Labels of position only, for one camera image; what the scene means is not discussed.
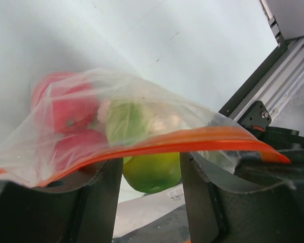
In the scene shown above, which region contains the red fake apple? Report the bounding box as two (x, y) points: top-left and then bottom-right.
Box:
(31, 72), (99, 134)

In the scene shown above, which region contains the aluminium side rail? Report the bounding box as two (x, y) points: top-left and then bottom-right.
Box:
(220, 1), (304, 120)

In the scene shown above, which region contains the red fake tomato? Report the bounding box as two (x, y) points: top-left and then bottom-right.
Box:
(53, 129), (108, 171)

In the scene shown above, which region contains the yellow green fake fruit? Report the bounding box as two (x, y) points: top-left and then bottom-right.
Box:
(123, 152), (181, 194)

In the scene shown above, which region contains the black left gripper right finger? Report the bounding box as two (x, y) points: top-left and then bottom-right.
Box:
(180, 152), (304, 242)

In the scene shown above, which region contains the clear zip top bag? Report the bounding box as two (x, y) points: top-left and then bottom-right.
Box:
(0, 67), (292, 243)

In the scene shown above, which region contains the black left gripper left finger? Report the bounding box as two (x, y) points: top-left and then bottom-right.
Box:
(0, 159), (123, 242)

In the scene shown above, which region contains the white fake garlic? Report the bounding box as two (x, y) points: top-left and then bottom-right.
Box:
(97, 98), (183, 136)

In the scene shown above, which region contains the green fake leafy vegetable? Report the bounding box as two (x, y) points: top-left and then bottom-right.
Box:
(105, 99), (154, 147)

